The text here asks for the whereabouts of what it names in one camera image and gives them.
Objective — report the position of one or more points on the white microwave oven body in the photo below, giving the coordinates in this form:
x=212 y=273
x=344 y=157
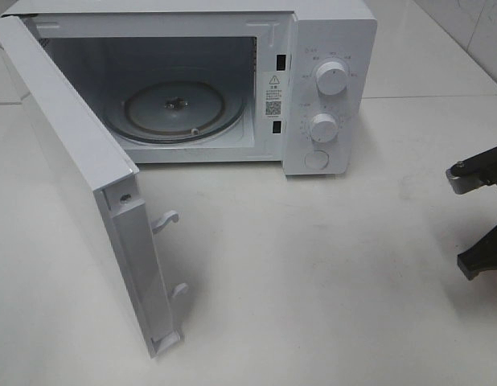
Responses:
x=267 y=51

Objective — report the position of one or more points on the round white door button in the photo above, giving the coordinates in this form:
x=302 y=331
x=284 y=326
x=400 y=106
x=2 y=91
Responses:
x=316 y=160

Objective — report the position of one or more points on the upper white power knob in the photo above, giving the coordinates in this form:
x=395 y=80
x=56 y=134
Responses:
x=331 y=77

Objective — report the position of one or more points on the lower white timer knob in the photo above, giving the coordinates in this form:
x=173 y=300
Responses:
x=323 y=128

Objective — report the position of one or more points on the glass microwave turntable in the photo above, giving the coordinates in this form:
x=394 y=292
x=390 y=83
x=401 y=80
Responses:
x=174 y=112

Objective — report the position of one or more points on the white microwave door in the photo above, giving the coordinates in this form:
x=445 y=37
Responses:
x=97 y=181

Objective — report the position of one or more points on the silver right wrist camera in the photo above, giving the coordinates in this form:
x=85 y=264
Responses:
x=462 y=184

